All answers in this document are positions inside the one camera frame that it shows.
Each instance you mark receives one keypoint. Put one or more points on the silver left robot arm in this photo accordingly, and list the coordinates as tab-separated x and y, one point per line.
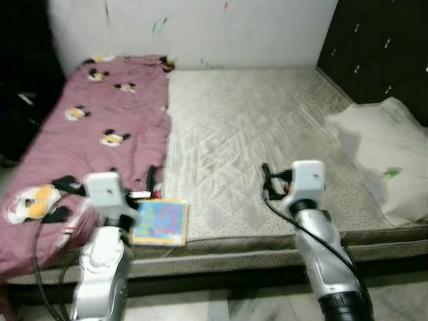
100	267

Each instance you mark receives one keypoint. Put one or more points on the white quilted mattress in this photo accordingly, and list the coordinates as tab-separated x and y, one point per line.
267	147

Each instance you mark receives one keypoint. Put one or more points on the colourful children's book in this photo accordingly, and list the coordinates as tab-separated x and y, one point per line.
160	224

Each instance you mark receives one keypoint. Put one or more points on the purple cartoon mouse blanket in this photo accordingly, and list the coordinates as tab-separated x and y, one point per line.
100	114

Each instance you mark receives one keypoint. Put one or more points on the black bag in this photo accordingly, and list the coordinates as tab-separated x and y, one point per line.
27	100

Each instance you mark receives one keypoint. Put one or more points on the white pillow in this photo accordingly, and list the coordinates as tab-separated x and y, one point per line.
388	154

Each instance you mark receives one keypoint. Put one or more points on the dark tufted headboard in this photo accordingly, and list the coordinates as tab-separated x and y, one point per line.
381	47

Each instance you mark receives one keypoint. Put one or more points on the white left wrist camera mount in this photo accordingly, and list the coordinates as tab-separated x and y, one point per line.
107	190

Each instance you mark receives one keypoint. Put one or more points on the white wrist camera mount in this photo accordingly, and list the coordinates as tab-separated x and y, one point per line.
307	179
107	190

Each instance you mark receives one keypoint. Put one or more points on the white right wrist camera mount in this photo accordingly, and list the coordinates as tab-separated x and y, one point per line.
307	179

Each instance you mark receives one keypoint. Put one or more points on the dark bed frame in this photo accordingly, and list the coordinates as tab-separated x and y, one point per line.
200	274

